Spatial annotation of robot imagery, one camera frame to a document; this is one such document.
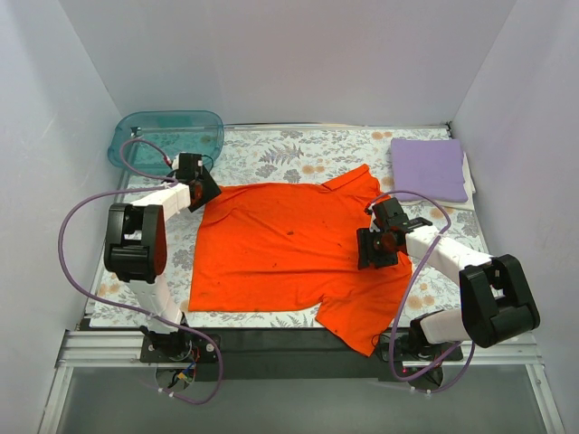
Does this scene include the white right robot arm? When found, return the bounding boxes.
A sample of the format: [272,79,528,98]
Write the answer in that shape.
[356,198,540,360]

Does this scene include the orange t-shirt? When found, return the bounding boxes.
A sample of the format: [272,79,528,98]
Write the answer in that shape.
[188,165,413,356]

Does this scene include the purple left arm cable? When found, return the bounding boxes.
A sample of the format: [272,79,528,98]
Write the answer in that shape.
[57,137,225,406]

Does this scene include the white folded t-shirt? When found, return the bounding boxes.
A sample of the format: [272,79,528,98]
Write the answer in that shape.
[444,154,476,212]

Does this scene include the purple folded t-shirt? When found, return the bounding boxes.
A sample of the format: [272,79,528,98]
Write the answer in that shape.
[391,138,469,203]

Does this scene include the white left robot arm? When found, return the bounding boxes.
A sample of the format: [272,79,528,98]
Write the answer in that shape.
[104,153,221,362]

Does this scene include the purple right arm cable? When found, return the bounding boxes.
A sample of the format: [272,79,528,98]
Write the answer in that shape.
[370,190,478,395]

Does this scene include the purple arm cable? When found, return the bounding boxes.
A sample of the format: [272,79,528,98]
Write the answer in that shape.
[57,137,225,406]
[370,190,478,395]

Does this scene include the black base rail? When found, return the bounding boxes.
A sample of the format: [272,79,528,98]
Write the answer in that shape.
[139,327,465,383]

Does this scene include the teal plastic bin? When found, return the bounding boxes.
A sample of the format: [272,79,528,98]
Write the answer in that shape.
[108,110,224,175]

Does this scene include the aluminium table frame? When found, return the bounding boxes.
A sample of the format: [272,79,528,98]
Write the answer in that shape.
[40,329,564,433]

